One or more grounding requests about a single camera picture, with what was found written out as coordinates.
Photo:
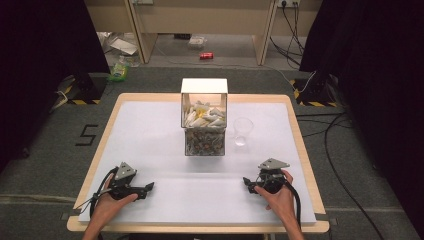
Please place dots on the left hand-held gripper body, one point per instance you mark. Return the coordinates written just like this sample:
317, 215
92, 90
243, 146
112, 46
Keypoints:
124, 186

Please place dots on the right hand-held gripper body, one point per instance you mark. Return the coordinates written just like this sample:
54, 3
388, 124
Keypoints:
271, 176

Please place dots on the person's right hand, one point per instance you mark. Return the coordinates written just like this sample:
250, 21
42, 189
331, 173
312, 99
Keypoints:
281, 200

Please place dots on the person's left hand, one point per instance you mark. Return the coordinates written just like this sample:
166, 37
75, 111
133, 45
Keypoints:
108, 208

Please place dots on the wooden table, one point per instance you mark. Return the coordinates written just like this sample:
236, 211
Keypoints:
305, 156

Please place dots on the white table mat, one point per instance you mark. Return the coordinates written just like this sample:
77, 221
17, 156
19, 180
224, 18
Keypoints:
160, 146

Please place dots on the clear plastic cup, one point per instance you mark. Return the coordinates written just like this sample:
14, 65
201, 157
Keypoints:
242, 130

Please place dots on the pile of white sachets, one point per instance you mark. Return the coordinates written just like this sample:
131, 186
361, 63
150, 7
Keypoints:
204, 115

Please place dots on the clear box with white lid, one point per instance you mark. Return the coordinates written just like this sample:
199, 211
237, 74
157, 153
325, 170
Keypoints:
204, 110

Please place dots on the black stand base striped tape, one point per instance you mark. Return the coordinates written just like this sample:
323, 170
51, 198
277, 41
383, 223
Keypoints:
313, 91
85, 90

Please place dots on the green snack packet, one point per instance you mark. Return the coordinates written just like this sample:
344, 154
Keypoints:
118, 71

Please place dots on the red drink can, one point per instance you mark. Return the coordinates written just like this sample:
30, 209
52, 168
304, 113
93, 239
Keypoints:
206, 55

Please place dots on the black curtain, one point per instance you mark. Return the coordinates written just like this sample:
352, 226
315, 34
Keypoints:
40, 66
373, 83

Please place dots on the crumpled clear plastic bag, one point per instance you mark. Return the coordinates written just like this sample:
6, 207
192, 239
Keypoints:
116, 45

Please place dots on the clear plastic food container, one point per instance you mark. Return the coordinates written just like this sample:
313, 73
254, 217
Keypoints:
197, 42

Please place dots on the beige wooden desk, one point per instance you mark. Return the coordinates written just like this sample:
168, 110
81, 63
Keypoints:
206, 20

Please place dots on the white wall socket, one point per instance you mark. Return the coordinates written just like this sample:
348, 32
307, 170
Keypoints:
288, 3

